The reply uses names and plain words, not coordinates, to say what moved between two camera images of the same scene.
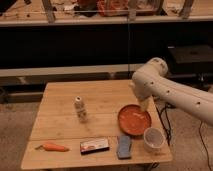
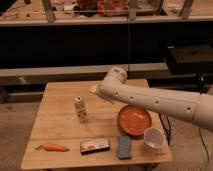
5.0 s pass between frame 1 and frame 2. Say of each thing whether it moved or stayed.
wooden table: stayed
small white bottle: stayed
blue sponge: stayed
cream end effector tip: moved
